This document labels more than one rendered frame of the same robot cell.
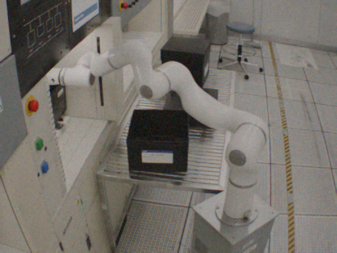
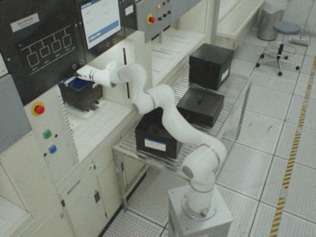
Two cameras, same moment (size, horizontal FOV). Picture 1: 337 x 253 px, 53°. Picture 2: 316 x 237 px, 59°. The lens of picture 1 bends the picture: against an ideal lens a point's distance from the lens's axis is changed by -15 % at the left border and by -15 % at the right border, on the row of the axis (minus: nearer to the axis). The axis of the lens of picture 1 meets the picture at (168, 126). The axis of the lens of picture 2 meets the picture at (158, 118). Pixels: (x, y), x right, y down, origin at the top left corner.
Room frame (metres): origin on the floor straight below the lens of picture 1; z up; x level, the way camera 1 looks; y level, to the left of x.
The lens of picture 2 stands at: (0.22, -0.36, 2.09)
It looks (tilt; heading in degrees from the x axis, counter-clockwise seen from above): 40 degrees down; 18
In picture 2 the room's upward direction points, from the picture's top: 1 degrees counter-clockwise
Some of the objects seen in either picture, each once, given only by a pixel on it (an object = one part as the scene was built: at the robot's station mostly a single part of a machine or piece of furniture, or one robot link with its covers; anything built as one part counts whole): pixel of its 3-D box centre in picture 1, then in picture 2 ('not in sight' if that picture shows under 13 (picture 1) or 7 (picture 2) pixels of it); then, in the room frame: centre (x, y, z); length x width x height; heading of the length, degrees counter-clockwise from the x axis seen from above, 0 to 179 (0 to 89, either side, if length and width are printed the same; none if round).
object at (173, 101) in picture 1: (191, 103); (200, 104); (1.92, -0.13, 0.83); 0.29 x 0.29 x 0.13; 81
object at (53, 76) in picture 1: (54, 76); (88, 73); (1.56, 0.54, 1.19); 0.11 x 0.10 x 0.07; 76
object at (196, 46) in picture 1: (186, 60); (210, 66); (2.40, -0.12, 0.89); 0.29 x 0.29 x 0.25; 75
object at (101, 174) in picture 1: (180, 163); (190, 142); (1.96, -0.07, 0.38); 1.30 x 0.60 x 0.76; 169
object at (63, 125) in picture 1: (47, 126); (85, 106); (1.58, 0.63, 0.89); 0.22 x 0.21 x 0.04; 79
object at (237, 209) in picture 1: (239, 195); (200, 193); (1.12, -0.29, 0.85); 0.19 x 0.19 x 0.18
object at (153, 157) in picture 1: (158, 140); (162, 130); (1.53, 0.04, 0.85); 0.28 x 0.28 x 0.17; 88
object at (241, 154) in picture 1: (244, 158); (199, 170); (1.09, -0.27, 1.07); 0.19 x 0.12 x 0.24; 150
